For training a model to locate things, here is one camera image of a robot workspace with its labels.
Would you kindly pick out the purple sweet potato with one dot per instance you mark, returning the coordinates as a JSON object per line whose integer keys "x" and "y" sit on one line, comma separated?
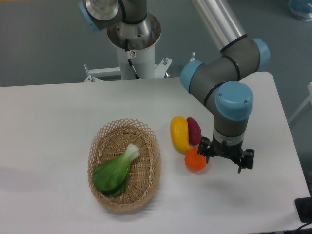
{"x": 194, "y": 130}

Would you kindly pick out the white frame at right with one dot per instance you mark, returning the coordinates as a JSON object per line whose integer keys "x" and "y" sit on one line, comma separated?
{"x": 302, "y": 109}

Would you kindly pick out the woven wicker basket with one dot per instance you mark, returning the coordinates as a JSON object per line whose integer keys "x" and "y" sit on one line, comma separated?
{"x": 110, "y": 142}

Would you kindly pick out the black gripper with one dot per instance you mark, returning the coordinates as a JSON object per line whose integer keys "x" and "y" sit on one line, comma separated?
{"x": 243, "y": 158}

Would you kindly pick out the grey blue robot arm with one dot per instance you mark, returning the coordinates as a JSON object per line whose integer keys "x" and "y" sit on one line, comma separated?
{"x": 217, "y": 85}

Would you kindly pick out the yellow mango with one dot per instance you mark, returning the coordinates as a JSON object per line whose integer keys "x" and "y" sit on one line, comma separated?
{"x": 180, "y": 134}

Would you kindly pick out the black device at table edge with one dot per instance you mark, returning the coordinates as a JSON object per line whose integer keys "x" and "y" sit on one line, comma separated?
{"x": 304, "y": 209}

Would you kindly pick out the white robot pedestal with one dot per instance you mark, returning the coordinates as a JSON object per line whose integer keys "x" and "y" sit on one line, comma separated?
{"x": 135, "y": 47}

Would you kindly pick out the blue bag in corner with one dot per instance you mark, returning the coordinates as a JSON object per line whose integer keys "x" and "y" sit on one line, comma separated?
{"x": 302, "y": 9}

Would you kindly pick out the green bok choy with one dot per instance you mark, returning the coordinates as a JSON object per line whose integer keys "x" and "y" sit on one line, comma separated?
{"x": 112, "y": 177}

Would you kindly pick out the orange fruit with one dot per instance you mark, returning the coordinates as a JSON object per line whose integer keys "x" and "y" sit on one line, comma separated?
{"x": 194, "y": 161}

